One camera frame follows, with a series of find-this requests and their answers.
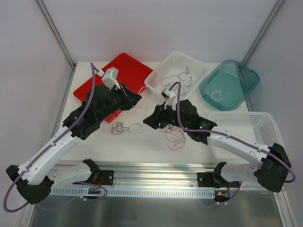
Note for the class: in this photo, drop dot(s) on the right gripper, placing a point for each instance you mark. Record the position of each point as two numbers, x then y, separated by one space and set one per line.
160 116

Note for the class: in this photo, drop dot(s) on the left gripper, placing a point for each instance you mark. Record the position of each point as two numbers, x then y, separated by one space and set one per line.
125 97

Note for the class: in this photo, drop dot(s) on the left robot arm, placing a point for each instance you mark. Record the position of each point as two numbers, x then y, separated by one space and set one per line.
35 178

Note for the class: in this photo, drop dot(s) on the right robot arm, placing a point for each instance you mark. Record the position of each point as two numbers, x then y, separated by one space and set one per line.
268 165

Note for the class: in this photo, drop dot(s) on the red plastic tray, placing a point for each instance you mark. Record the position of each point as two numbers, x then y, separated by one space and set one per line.
131 72

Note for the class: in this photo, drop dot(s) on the white perforated basket, centre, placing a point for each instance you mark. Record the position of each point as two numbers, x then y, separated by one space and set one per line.
177 67

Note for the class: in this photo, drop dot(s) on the white perforated basket,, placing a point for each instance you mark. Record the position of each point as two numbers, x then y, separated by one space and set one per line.
177 67
259 127

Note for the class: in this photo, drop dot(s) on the teal translucent plastic bin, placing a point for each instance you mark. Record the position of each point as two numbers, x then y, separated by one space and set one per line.
228 85

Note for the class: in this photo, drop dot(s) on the white perforated basket, right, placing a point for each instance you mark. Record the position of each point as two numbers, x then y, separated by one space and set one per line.
259 127

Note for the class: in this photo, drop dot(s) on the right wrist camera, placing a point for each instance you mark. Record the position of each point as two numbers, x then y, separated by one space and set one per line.
169 96

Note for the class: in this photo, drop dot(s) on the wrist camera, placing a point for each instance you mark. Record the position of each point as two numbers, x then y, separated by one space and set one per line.
109 78
169 96

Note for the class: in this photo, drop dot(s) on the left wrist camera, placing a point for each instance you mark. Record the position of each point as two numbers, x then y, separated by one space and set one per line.
109 78

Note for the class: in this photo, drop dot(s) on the aluminium mounting rail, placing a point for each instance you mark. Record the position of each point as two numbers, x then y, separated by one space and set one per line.
136 175

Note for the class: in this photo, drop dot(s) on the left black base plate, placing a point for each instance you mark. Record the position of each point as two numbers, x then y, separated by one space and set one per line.
105 177

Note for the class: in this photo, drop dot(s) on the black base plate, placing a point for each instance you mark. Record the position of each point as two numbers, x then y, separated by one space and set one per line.
206 179
105 177

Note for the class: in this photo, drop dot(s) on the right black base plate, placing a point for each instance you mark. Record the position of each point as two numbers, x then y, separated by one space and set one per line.
206 179

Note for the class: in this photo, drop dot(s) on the white slotted cable duct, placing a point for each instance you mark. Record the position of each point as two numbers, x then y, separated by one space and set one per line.
135 192

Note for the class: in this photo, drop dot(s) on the left aluminium frame post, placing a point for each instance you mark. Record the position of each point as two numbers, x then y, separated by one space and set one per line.
51 24

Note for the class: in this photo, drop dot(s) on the aluminium frame post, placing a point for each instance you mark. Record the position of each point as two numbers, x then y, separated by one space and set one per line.
51 24
261 33

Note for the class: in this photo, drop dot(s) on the right aluminium frame post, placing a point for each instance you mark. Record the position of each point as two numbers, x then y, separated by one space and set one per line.
261 33

